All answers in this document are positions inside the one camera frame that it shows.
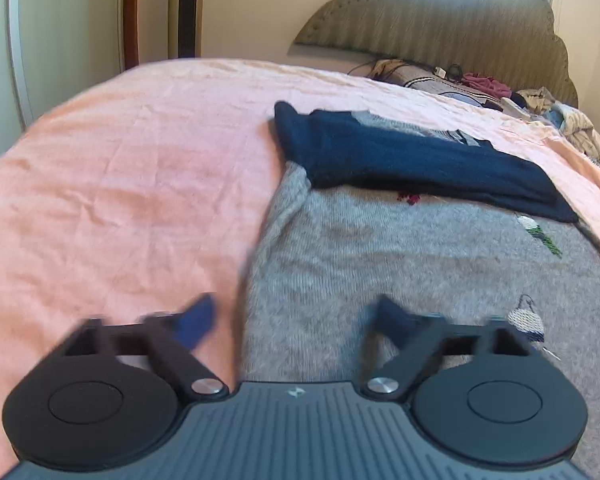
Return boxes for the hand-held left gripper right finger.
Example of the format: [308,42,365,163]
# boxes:
[360,294,537,404]

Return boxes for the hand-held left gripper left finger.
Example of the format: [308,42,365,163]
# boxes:
[54,292,230,402]

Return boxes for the grey sweater with navy sleeves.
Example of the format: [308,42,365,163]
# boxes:
[239,101,600,467]

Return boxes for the beige crumpled clothes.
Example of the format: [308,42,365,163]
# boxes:
[516,87,557,112]

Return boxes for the light crumpled cloth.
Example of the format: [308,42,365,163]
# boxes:
[547,102,600,170]

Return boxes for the pink bed sheet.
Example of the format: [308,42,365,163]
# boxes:
[0,57,600,480]

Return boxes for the magenta cloth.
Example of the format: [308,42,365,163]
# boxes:
[461,72,512,99]

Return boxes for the striped knit cloth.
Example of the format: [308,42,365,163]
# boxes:
[404,73,503,106]

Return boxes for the tan cloth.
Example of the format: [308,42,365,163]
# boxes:
[373,58,448,82]

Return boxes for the olive padded headboard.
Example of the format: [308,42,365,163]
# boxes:
[293,0,581,109]

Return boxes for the dark tower appliance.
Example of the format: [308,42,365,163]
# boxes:
[168,0,204,59]

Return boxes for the brown wooden pole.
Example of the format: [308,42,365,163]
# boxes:
[122,0,141,72]

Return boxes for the white wardrobe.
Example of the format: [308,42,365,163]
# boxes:
[0,0,127,172]

